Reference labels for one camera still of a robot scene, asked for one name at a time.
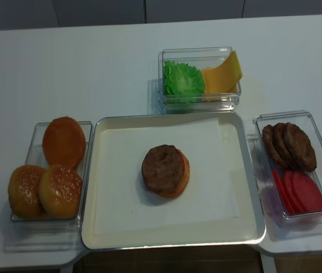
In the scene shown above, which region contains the right red tomato slice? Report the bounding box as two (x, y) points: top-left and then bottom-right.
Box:
(292, 171), (322, 213)

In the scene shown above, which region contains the left red tomato slice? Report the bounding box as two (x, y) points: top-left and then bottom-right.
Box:
(272, 168), (295, 215)

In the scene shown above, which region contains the right sesame bun top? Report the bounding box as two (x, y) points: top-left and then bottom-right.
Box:
(38, 164), (82, 219)

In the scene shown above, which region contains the clear bun container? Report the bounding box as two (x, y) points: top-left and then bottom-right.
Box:
(10, 121), (93, 232)

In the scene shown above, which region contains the yellow cheese slice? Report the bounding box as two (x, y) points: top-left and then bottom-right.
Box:
(201, 51), (242, 91)

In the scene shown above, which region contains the left brown patty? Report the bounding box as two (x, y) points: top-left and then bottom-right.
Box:
(262, 125), (289, 170)

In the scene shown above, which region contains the brown patty on burger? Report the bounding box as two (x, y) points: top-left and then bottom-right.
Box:
(141, 144), (185, 195)

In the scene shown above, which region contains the right brown patty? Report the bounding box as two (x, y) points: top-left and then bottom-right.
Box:
(284, 122), (317, 172)

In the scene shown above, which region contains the middle red tomato slice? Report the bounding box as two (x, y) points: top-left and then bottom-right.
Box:
(283, 170), (307, 214)

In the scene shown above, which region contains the middle brown patty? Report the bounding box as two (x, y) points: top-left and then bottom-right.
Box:
(273, 123), (299, 170)

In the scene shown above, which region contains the orange cheese slice in container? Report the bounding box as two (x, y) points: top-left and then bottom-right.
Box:
(202, 71), (237, 102)

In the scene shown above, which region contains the clear lettuce cheese container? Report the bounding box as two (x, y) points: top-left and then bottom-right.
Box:
(158, 47), (241, 112)

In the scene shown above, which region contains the white paper sheet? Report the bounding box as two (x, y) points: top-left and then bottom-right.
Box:
(94, 116), (243, 234)

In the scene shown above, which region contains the left sesame bun top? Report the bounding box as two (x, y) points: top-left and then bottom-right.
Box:
(7, 165), (47, 220)

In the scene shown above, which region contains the bottom bun on tray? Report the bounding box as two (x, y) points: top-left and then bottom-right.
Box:
(143, 149), (191, 199)

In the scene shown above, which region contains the white metal tray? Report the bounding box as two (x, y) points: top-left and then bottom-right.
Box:
(81, 111), (266, 251)

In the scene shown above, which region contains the plain orange bun half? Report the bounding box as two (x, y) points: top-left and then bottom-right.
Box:
(42, 117), (85, 169)

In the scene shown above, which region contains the green lettuce leaf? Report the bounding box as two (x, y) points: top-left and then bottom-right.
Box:
(163, 60), (205, 104)

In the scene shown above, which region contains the sesame bun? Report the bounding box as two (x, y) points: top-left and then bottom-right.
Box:
(38, 164), (82, 219)
(7, 165), (47, 220)

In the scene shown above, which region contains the clear patty tomato container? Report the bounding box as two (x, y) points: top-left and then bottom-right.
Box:
(253, 110), (322, 228)

